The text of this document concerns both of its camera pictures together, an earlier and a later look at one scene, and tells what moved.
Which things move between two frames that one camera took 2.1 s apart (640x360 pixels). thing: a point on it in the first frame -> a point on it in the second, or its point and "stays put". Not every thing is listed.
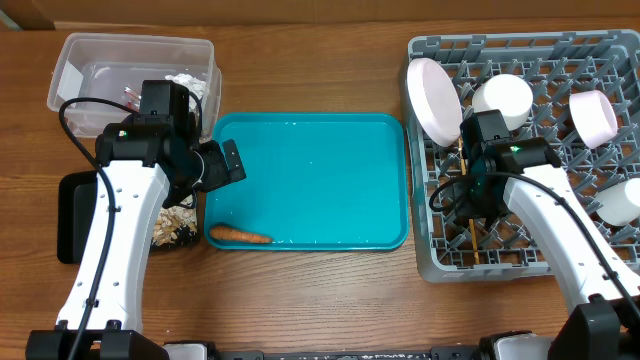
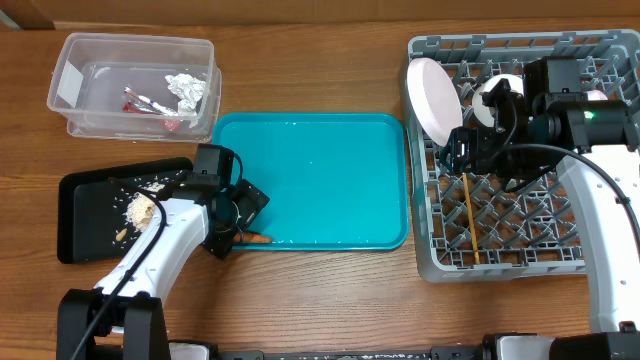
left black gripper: x=218 y=173 -> x=250 y=200
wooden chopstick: x=475 y=243 stays put
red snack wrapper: x=133 y=99 stays put
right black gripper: x=467 y=209 -> x=480 y=140
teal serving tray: x=315 y=180 stays put
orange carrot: x=237 y=235 stays put
